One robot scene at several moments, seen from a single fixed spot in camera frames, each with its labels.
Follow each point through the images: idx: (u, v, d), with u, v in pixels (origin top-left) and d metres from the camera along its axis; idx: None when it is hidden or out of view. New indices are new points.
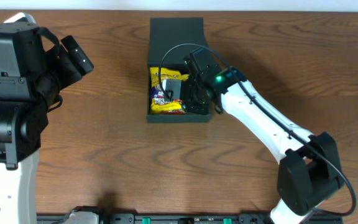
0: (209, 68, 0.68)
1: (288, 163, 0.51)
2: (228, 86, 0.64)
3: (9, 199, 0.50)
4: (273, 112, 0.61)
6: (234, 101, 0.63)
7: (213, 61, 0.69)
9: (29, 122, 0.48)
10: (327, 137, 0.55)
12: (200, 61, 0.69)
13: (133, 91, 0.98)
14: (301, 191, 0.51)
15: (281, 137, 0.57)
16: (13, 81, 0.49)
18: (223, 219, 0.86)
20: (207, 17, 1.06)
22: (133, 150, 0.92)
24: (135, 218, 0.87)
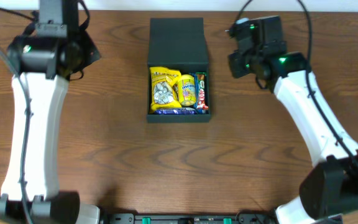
0: (276, 45, 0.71)
1: (326, 168, 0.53)
2: (290, 72, 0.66)
3: (44, 105, 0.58)
4: (328, 114, 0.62)
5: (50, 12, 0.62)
6: (290, 81, 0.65)
7: (281, 39, 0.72)
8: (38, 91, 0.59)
9: (66, 54, 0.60)
10: None
12: (268, 33, 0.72)
13: (134, 91, 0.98)
14: (326, 196, 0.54)
15: (329, 139, 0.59)
16: (56, 27, 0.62)
18: (223, 219, 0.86)
20: (207, 18, 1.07)
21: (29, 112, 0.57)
22: (133, 149, 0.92)
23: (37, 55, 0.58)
24: (135, 218, 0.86)
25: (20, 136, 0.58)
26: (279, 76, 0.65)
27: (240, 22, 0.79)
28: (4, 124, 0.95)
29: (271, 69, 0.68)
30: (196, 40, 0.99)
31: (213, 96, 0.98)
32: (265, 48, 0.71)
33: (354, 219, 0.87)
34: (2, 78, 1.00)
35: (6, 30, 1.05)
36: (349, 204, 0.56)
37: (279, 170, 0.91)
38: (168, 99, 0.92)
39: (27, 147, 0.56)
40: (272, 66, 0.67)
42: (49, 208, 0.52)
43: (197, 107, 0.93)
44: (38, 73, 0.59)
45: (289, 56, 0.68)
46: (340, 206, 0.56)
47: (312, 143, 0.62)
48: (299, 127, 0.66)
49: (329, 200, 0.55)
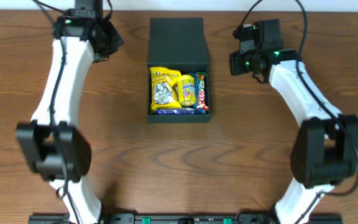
0: (273, 43, 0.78)
1: (309, 125, 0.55)
2: (283, 60, 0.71)
3: (75, 60, 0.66)
4: (314, 88, 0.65)
5: (82, 1, 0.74)
6: (281, 65, 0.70)
7: (279, 38, 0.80)
8: (71, 50, 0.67)
9: (96, 31, 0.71)
10: (354, 118, 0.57)
12: (267, 33, 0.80)
13: (134, 91, 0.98)
14: (309, 157, 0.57)
15: (312, 105, 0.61)
16: (87, 12, 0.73)
18: (223, 219, 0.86)
20: (207, 17, 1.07)
21: (64, 63, 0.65)
22: (133, 150, 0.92)
23: (74, 28, 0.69)
24: (135, 218, 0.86)
25: (51, 83, 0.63)
26: (273, 65, 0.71)
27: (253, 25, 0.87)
28: (4, 124, 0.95)
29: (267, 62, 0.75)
30: (196, 42, 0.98)
31: (213, 96, 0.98)
32: (264, 45, 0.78)
33: (354, 219, 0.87)
34: (2, 77, 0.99)
35: (6, 30, 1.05)
36: (334, 169, 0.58)
37: (279, 170, 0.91)
38: (168, 99, 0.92)
39: (57, 91, 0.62)
40: (267, 58, 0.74)
42: (71, 134, 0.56)
43: (197, 107, 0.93)
44: (74, 38, 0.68)
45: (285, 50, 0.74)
46: (325, 168, 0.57)
47: (297, 114, 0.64)
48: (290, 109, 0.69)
49: (314, 161, 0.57)
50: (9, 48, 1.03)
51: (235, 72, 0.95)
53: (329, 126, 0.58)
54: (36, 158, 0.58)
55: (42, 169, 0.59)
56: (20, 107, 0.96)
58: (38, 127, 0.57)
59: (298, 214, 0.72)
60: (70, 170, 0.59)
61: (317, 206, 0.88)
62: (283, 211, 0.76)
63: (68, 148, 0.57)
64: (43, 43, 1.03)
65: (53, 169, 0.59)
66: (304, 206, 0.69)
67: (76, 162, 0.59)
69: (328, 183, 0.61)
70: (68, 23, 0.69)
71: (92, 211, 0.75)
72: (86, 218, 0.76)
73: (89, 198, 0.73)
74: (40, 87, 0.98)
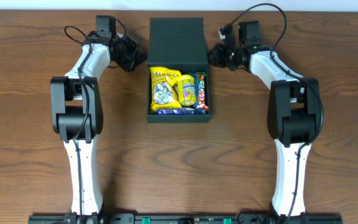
0: (254, 41, 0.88)
1: (276, 84, 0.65)
2: (259, 50, 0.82)
3: (99, 53, 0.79)
4: (283, 65, 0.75)
5: (100, 25, 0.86)
6: (258, 54, 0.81)
7: (259, 36, 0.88)
8: (97, 47, 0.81)
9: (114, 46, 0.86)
10: (312, 80, 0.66)
12: (250, 30, 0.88)
13: (134, 91, 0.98)
14: (279, 112, 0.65)
15: (279, 74, 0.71)
16: (106, 33, 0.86)
18: (223, 219, 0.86)
20: (207, 17, 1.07)
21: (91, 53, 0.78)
22: (134, 150, 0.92)
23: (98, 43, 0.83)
24: (135, 218, 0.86)
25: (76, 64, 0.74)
26: (251, 54, 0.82)
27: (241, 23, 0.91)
28: (4, 124, 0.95)
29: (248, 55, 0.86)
30: (197, 42, 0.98)
31: (213, 96, 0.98)
32: (246, 43, 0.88)
33: (353, 219, 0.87)
34: (2, 77, 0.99)
35: (7, 29, 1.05)
36: (302, 123, 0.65)
37: None
38: (168, 99, 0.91)
39: (83, 66, 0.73)
40: (248, 52, 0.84)
42: (93, 89, 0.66)
43: (197, 107, 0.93)
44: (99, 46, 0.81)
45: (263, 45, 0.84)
46: (294, 122, 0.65)
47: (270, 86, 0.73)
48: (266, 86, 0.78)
49: (284, 115, 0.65)
50: (9, 48, 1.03)
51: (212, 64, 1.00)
53: (296, 86, 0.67)
54: (62, 109, 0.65)
55: (63, 122, 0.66)
56: (20, 107, 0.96)
58: (67, 81, 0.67)
59: (291, 196, 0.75)
60: (88, 123, 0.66)
61: (317, 206, 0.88)
62: (278, 198, 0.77)
63: (92, 95, 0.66)
64: (42, 42, 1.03)
65: (73, 122, 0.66)
66: (293, 180, 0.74)
67: (96, 114, 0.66)
69: (301, 140, 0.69)
70: (94, 39, 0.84)
71: (96, 196, 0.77)
72: (87, 207, 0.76)
73: (95, 174, 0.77)
74: (40, 87, 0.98)
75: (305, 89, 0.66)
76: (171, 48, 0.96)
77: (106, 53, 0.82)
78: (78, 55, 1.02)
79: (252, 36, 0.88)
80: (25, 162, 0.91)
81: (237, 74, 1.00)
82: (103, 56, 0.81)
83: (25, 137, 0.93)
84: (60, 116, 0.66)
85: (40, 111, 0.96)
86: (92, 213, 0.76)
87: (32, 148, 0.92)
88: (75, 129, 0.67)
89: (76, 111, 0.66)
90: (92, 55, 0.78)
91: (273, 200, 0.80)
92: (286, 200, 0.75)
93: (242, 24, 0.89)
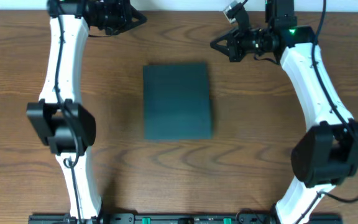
0: (286, 20, 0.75)
1: (318, 133, 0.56)
2: (297, 43, 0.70)
3: (73, 37, 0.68)
4: (327, 84, 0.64)
5: None
6: (295, 52, 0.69)
7: (293, 15, 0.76)
8: (70, 25, 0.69)
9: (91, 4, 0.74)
10: None
12: (280, 8, 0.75)
13: (133, 91, 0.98)
14: (315, 162, 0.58)
15: (324, 107, 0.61)
16: None
18: (223, 219, 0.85)
20: (207, 17, 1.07)
21: (63, 40, 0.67)
22: (134, 149, 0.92)
23: (68, 6, 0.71)
24: (135, 218, 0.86)
25: (53, 60, 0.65)
26: (287, 47, 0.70)
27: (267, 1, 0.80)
28: (4, 124, 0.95)
29: (280, 39, 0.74)
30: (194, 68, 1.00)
31: (213, 95, 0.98)
32: (278, 23, 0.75)
33: (355, 219, 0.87)
34: (2, 77, 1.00)
35: (7, 30, 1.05)
36: (337, 172, 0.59)
37: (279, 170, 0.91)
38: None
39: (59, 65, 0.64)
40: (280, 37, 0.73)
42: (76, 119, 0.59)
43: None
44: (69, 15, 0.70)
45: (299, 28, 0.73)
46: (327, 172, 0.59)
47: (307, 112, 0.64)
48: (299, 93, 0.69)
49: (318, 165, 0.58)
50: (9, 48, 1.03)
51: (236, 55, 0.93)
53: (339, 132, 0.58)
54: (49, 132, 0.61)
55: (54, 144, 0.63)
56: (20, 107, 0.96)
58: (45, 107, 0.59)
59: (298, 214, 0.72)
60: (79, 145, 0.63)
61: (318, 206, 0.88)
62: (284, 210, 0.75)
63: (76, 124, 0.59)
64: (43, 42, 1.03)
65: (66, 137, 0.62)
66: (305, 205, 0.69)
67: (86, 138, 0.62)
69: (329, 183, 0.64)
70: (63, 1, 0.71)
71: (94, 200, 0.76)
72: (87, 211, 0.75)
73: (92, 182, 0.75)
74: (39, 88, 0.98)
75: (349, 137, 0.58)
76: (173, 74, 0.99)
77: (83, 30, 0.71)
78: None
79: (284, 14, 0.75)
80: (25, 162, 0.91)
81: (237, 75, 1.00)
82: (79, 34, 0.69)
83: (26, 137, 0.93)
84: (48, 137, 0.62)
85: None
86: (91, 216, 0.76)
87: (32, 148, 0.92)
88: (67, 144, 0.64)
89: (64, 134, 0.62)
90: (66, 43, 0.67)
91: (277, 205, 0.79)
92: (294, 216, 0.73)
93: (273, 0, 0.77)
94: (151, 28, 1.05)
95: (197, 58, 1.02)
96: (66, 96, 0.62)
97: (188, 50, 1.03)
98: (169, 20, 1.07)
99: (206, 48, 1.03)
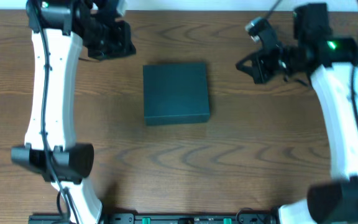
0: (320, 28, 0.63)
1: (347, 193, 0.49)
2: (335, 64, 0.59)
3: (61, 61, 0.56)
4: None
5: None
6: (332, 76, 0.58)
7: (327, 26, 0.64)
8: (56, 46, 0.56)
9: (82, 10, 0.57)
10: None
12: (311, 17, 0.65)
13: (133, 90, 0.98)
14: (337, 213, 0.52)
15: (357, 152, 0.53)
16: None
18: (223, 219, 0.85)
20: (207, 17, 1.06)
21: (48, 66, 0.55)
22: (134, 149, 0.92)
23: (52, 12, 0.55)
24: (135, 218, 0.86)
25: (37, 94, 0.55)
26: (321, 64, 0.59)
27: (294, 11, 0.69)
28: (4, 124, 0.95)
29: (317, 52, 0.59)
30: (195, 66, 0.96)
31: (213, 95, 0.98)
32: (309, 33, 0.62)
33: None
34: (2, 77, 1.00)
35: (7, 30, 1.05)
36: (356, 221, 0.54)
37: (279, 170, 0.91)
38: (165, 102, 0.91)
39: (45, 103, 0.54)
40: (319, 51, 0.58)
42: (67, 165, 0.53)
43: (195, 107, 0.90)
44: (55, 31, 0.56)
45: (339, 39, 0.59)
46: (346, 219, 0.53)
47: (334, 148, 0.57)
48: (328, 120, 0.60)
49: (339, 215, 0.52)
50: (9, 48, 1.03)
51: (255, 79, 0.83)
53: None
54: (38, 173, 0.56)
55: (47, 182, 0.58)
56: (20, 107, 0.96)
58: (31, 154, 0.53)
59: None
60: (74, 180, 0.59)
61: None
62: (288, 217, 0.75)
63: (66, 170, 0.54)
64: None
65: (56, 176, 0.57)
66: None
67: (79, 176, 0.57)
69: None
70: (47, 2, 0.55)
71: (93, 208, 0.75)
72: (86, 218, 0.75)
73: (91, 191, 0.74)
74: None
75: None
76: (173, 74, 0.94)
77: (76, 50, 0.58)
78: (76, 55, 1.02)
79: (320, 26, 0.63)
80: None
81: (237, 74, 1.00)
82: (69, 56, 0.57)
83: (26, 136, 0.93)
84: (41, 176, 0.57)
85: None
86: None
87: None
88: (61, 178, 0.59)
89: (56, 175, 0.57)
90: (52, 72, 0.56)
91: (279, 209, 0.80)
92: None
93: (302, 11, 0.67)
94: (151, 28, 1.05)
95: (197, 58, 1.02)
96: (56, 142, 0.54)
97: (188, 50, 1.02)
98: (169, 20, 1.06)
99: (206, 48, 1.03)
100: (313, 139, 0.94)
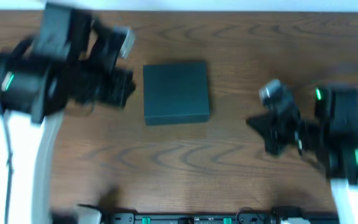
0: (345, 124, 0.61)
1: None
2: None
3: (30, 152, 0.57)
4: None
5: (49, 23, 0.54)
6: None
7: (356, 121, 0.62)
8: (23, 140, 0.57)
9: (59, 81, 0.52)
10: None
12: (340, 111, 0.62)
13: (133, 91, 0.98)
14: None
15: None
16: (55, 48, 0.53)
18: (223, 219, 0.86)
20: (207, 17, 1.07)
21: (11, 161, 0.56)
22: (134, 149, 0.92)
23: (17, 86, 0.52)
24: (135, 218, 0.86)
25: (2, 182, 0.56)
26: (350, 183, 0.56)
27: (320, 94, 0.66)
28: None
29: (340, 159, 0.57)
30: (196, 66, 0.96)
31: (213, 95, 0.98)
32: (334, 129, 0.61)
33: None
34: None
35: (7, 30, 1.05)
36: None
37: (279, 170, 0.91)
38: (165, 102, 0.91)
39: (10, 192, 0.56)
40: (339, 146, 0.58)
42: None
43: (196, 107, 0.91)
44: (22, 117, 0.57)
45: None
46: None
47: None
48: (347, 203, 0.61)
49: None
50: (9, 48, 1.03)
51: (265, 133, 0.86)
53: None
54: None
55: None
56: None
58: None
59: None
60: None
61: (317, 205, 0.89)
62: None
63: None
64: None
65: None
66: None
67: None
69: None
70: (18, 68, 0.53)
71: None
72: None
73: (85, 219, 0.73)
74: None
75: None
76: (174, 74, 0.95)
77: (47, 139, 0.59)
78: None
79: (345, 114, 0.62)
80: None
81: (237, 74, 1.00)
82: (40, 146, 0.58)
83: None
84: None
85: None
86: None
87: None
88: None
89: None
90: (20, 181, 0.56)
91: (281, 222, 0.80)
92: None
93: (330, 90, 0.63)
94: (151, 28, 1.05)
95: (197, 58, 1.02)
96: None
97: (188, 51, 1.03)
98: (169, 20, 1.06)
99: (206, 48, 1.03)
100: None
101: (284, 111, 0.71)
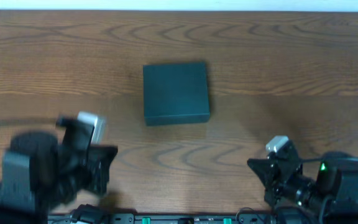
0: (347, 205, 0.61)
1: None
2: None
3: None
4: None
5: (17, 175, 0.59)
6: None
7: (357, 200, 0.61)
8: None
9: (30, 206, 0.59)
10: None
12: (346, 188, 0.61)
13: (133, 91, 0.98)
14: None
15: None
16: (22, 199, 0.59)
18: (223, 219, 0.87)
20: (207, 17, 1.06)
21: None
22: (134, 150, 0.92)
23: None
24: (135, 218, 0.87)
25: None
26: None
27: (324, 168, 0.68)
28: (4, 124, 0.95)
29: None
30: (194, 66, 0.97)
31: (213, 95, 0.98)
32: (334, 208, 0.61)
33: None
34: (2, 77, 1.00)
35: (7, 29, 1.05)
36: None
37: None
38: (165, 102, 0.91)
39: None
40: None
42: None
43: (195, 107, 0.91)
44: None
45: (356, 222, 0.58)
46: None
47: None
48: None
49: None
50: (9, 48, 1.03)
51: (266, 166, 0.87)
53: None
54: None
55: None
56: (20, 107, 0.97)
58: None
59: None
60: None
61: None
62: None
63: None
64: (43, 43, 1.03)
65: None
66: None
67: None
69: None
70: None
71: None
72: None
73: None
74: (40, 88, 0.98)
75: None
76: (173, 74, 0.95)
77: None
78: (76, 55, 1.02)
79: (348, 193, 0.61)
80: None
81: (237, 74, 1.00)
82: None
83: None
84: None
85: (40, 111, 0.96)
86: None
87: None
88: None
89: None
90: None
91: None
92: None
93: (332, 170, 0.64)
94: (150, 28, 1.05)
95: (197, 58, 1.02)
96: None
97: (188, 51, 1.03)
98: (169, 19, 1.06)
99: (206, 48, 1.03)
100: (314, 139, 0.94)
101: (288, 167, 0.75)
